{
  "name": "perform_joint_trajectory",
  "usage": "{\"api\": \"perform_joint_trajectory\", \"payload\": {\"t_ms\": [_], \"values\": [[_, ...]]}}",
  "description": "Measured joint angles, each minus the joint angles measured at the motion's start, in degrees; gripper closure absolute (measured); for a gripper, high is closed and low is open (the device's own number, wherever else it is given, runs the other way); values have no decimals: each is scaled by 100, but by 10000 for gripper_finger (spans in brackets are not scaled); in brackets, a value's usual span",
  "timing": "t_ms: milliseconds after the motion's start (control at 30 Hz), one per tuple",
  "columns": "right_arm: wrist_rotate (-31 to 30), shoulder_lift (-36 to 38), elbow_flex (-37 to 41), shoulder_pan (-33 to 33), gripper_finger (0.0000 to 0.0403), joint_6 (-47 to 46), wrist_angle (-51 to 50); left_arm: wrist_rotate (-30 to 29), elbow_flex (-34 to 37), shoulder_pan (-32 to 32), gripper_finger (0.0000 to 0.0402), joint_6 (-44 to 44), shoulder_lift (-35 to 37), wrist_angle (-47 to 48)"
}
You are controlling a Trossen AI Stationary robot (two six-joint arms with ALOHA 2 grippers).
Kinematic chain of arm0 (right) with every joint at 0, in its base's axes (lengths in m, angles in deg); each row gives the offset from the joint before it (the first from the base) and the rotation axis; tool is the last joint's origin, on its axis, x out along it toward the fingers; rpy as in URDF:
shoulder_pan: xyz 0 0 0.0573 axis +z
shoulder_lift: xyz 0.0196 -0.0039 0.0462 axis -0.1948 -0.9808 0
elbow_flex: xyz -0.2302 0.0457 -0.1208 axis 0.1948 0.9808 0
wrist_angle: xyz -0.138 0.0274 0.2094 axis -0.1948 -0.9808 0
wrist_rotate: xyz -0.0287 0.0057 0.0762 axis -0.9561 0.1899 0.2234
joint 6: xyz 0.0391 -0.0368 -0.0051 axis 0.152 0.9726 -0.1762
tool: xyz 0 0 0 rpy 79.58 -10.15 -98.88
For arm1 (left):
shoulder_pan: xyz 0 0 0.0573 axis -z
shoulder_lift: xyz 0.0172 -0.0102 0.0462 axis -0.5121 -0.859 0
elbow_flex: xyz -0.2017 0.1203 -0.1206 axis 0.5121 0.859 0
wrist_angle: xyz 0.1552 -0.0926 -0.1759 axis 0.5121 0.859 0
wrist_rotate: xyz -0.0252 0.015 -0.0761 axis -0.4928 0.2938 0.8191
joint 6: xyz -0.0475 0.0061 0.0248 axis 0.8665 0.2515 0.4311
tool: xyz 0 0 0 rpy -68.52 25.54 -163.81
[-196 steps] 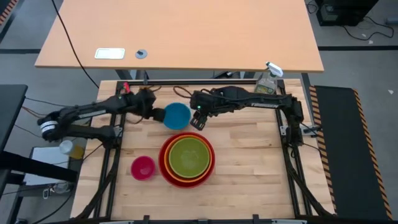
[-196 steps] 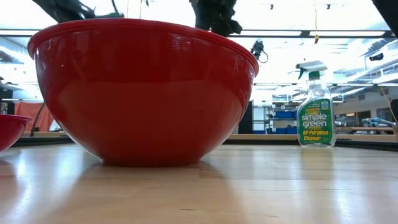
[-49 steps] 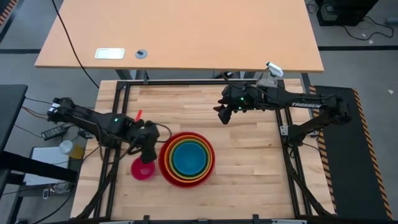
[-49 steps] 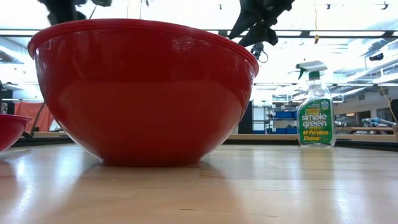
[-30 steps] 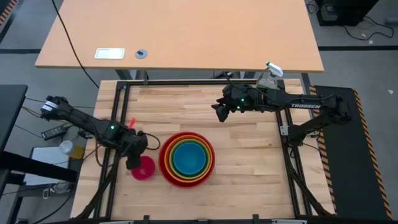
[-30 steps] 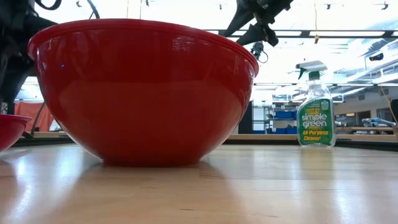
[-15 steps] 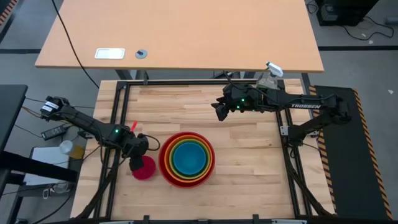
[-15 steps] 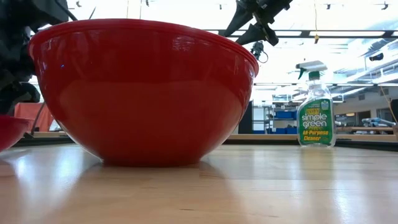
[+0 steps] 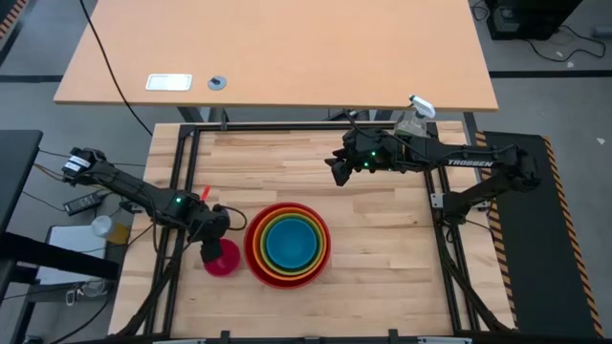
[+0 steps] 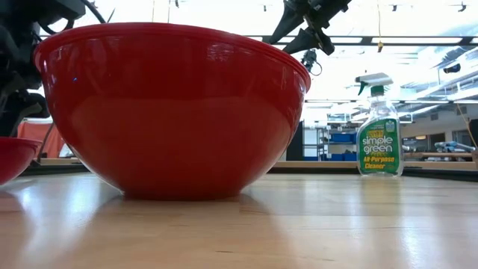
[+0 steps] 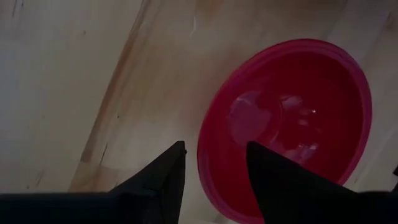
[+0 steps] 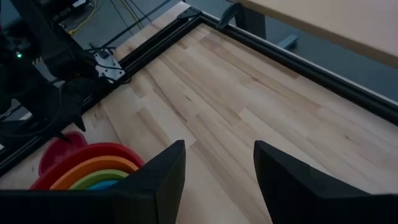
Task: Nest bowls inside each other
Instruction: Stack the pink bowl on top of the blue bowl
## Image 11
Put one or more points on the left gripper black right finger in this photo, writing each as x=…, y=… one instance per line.
x=280, y=186

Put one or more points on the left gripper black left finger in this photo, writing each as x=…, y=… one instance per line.
x=161, y=183

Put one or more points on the large red plastic bowl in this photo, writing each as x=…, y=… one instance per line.
x=289, y=124

